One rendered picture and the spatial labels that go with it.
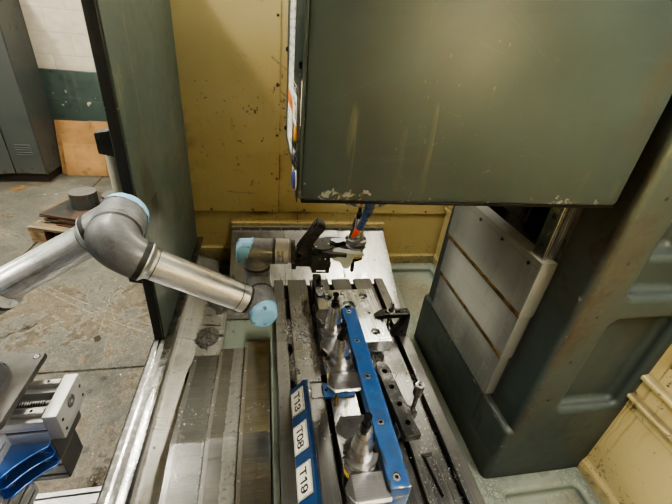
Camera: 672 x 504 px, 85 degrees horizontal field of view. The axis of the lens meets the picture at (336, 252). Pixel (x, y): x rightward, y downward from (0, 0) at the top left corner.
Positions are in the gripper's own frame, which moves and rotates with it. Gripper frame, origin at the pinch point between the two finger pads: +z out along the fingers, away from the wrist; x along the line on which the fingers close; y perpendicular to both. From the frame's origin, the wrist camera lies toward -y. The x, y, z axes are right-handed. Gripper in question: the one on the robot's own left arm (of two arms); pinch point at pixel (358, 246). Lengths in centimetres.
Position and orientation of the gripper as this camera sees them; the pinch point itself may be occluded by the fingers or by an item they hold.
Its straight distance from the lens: 109.9
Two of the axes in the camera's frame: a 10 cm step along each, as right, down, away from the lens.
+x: 0.9, 5.1, -8.5
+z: 9.9, 0.2, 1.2
